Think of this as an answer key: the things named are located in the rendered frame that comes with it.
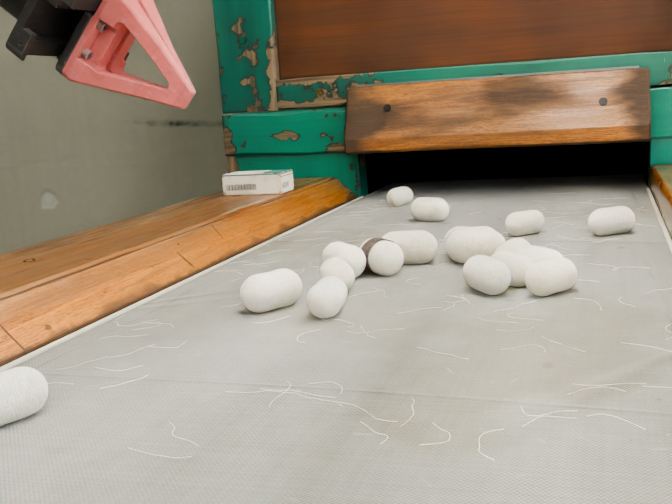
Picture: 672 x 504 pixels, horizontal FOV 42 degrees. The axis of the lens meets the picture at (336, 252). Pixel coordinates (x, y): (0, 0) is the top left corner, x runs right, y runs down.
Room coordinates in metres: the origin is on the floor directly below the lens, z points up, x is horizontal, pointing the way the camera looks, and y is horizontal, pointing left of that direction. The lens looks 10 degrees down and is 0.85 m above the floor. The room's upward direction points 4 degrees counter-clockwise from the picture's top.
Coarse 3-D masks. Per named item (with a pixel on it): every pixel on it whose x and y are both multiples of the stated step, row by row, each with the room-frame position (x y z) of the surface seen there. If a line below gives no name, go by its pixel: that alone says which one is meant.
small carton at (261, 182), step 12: (228, 180) 0.82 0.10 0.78; (240, 180) 0.82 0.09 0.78; (252, 180) 0.81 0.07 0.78; (264, 180) 0.81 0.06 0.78; (276, 180) 0.80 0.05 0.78; (288, 180) 0.82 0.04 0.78; (228, 192) 0.82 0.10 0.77; (240, 192) 0.82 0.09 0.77; (252, 192) 0.81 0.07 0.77; (264, 192) 0.81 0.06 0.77; (276, 192) 0.80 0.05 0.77
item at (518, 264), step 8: (496, 256) 0.48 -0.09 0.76; (504, 256) 0.47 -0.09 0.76; (512, 256) 0.47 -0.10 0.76; (520, 256) 0.46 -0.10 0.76; (512, 264) 0.46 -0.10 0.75; (520, 264) 0.46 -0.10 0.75; (528, 264) 0.46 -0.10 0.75; (512, 272) 0.46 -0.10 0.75; (520, 272) 0.46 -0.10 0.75; (512, 280) 0.46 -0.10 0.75; (520, 280) 0.46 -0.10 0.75
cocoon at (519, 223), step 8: (512, 216) 0.63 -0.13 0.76; (520, 216) 0.63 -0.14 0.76; (528, 216) 0.63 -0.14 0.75; (536, 216) 0.63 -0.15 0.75; (512, 224) 0.63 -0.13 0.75; (520, 224) 0.63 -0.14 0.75; (528, 224) 0.63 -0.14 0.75; (536, 224) 0.63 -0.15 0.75; (512, 232) 0.63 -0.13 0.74; (520, 232) 0.63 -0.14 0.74; (528, 232) 0.63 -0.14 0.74; (536, 232) 0.64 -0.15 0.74
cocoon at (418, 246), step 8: (392, 232) 0.55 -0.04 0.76; (400, 232) 0.55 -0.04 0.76; (408, 232) 0.55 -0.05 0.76; (416, 232) 0.55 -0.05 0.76; (424, 232) 0.55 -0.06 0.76; (392, 240) 0.55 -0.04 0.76; (400, 240) 0.55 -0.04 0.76; (408, 240) 0.54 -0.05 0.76; (416, 240) 0.54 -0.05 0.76; (424, 240) 0.54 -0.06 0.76; (432, 240) 0.55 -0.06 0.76; (408, 248) 0.54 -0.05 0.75; (416, 248) 0.54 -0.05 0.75; (424, 248) 0.54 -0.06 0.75; (432, 248) 0.54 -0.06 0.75; (408, 256) 0.54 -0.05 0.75; (416, 256) 0.54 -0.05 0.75; (424, 256) 0.54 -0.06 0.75; (432, 256) 0.55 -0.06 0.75
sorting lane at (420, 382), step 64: (576, 192) 0.87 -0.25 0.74; (640, 192) 0.84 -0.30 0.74; (256, 256) 0.62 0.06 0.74; (320, 256) 0.60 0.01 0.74; (448, 256) 0.57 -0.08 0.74; (576, 256) 0.54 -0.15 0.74; (640, 256) 0.53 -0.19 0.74; (128, 320) 0.45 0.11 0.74; (192, 320) 0.44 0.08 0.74; (256, 320) 0.43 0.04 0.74; (320, 320) 0.42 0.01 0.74; (384, 320) 0.41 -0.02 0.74; (448, 320) 0.41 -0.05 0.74; (512, 320) 0.40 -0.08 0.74; (576, 320) 0.39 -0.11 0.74; (640, 320) 0.38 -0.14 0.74; (64, 384) 0.34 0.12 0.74; (128, 384) 0.34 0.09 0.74; (192, 384) 0.33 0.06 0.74; (256, 384) 0.33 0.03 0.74; (320, 384) 0.32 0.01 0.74; (384, 384) 0.32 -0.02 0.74; (448, 384) 0.31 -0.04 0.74; (512, 384) 0.31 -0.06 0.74; (576, 384) 0.30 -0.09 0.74; (640, 384) 0.30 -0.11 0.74; (0, 448) 0.28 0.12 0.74; (64, 448) 0.27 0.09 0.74; (128, 448) 0.27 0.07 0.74; (192, 448) 0.27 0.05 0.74; (256, 448) 0.26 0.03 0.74; (320, 448) 0.26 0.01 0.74; (384, 448) 0.26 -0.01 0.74; (448, 448) 0.25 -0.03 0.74; (512, 448) 0.25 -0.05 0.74; (576, 448) 0.25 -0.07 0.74; (640, 448) 0.24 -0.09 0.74
